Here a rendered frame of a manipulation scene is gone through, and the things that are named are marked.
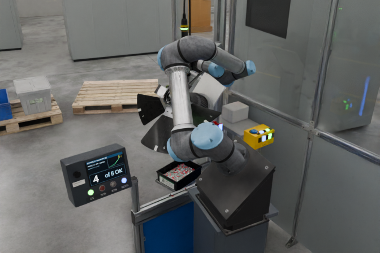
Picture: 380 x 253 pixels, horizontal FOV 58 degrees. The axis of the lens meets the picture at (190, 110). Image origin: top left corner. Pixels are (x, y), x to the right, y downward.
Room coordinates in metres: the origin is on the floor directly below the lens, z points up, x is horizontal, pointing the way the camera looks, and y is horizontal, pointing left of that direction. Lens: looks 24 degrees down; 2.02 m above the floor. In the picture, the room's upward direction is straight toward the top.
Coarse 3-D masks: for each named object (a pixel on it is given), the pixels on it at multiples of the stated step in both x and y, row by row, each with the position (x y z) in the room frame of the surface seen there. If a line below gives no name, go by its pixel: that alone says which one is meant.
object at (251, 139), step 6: (258, 126) 1.86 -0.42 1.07; (264, 126) 1.86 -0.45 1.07; (246, 132) 1.80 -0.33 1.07; (258, 132) 1.79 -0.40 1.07; (264, 132) 1.79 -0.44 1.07; (270, 132) 1.80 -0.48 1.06; (246, 138) 1.79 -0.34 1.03; (252, 138) 1.75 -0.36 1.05; (270, 138) 1.80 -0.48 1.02; (252, 144) 1.75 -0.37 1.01; (258, 144) 1.75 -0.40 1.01; (264, 144) 1.78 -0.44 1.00
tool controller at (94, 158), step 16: (112, 144) 1.37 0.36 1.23; (64, 160) 1.22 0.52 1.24; (80, 160) 1.20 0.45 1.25; (96, 160) 1.22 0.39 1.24; (112, 160) 1.26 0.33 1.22; (64, 176) 1.20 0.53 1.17; (80, 176) 1.17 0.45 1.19; (112, 176) 1.23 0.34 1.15; (128, 176) 1.27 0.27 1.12; (80, 192) 1.15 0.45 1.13; (96, 192) 1.18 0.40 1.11; (112, 192) 1.21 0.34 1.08
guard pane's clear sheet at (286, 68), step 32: (192, 0) 3.15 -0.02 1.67; (256, 0) 2.50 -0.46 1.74; (288, 0) 2.26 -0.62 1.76; (320, 0) 2.07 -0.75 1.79; (352, 0) 1.91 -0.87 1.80; (192, 32) 3.15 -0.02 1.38; (256, 32) 2.48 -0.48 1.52; (288, 32) 2.24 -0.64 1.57; (320, 32) 2.04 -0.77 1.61; (352, 32) 1.88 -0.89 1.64; (256, 64) 2.46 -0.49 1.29; (288, 64) 2.21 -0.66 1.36; (352, 64) 1.85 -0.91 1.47; (256, 96) 2.43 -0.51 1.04; (288, 96) 2.18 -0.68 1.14; (352, 96) 1.82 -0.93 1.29; (320, 128) 1.95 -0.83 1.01; (352, 128) 1.78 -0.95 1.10
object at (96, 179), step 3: (93, 174) 1.20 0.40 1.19; (96, 174) 1.20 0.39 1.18; (99, 174) 1.21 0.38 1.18; (90, 177) 1.19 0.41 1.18; (93, 177) 1.19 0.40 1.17; (96, 177) 1.20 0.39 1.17; (99, 177) 1.20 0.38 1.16; (90, 180) 1.18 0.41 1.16; (93, 180) 1.19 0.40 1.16; (96, 180) 1.20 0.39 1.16; (99, 180) 1.20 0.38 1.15; (90, 183) 1.18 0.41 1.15; (93, 183) 1.19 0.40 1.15; (96, 183) 1.19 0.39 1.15; (99, 183) 1.20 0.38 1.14
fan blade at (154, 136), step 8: (160, 120) 1.93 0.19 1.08; (168, 120) 1.93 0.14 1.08; (152, 128) 1.91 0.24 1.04; (160, 128) 1.90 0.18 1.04; (168, 128) 1.90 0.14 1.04; (144, 136) 1.89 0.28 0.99; (152, 136) 1.87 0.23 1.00; (160, 136) 1.87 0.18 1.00; (168, 136) 1.87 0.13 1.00; (144, 144) 1.86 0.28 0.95; (152, 144) 1.84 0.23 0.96; (160, 144) 1.84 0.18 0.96; (168, 152) 1.79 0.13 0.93
